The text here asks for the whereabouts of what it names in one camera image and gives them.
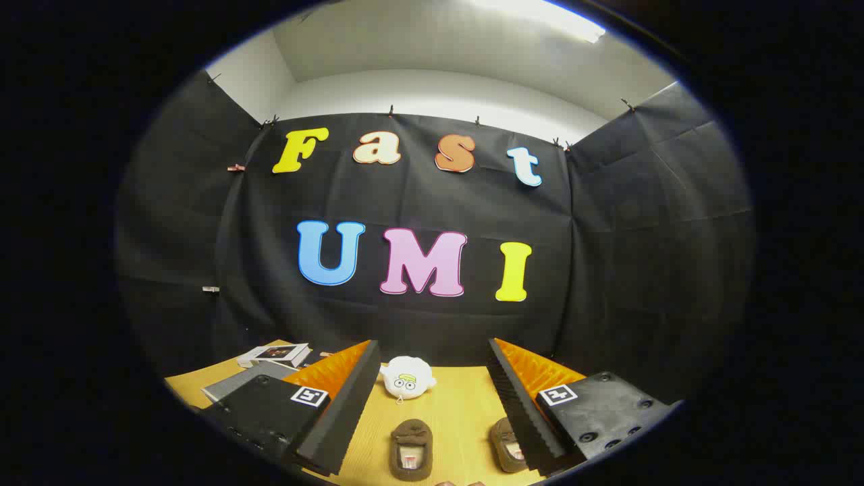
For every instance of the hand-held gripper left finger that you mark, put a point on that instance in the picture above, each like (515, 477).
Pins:
(351, 405)

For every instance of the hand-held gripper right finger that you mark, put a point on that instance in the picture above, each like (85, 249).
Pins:
(520, 405)

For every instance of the brown fuzzy shoe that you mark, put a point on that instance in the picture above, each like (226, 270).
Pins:
(412, 432)
(503, 432)

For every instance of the grey fabric storage box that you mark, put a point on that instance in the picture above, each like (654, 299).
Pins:
(239, 383)

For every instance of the white plush toy with eyes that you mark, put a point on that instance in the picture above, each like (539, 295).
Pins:
(407, 378)

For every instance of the white cover book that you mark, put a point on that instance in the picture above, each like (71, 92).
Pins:
(273, 354)

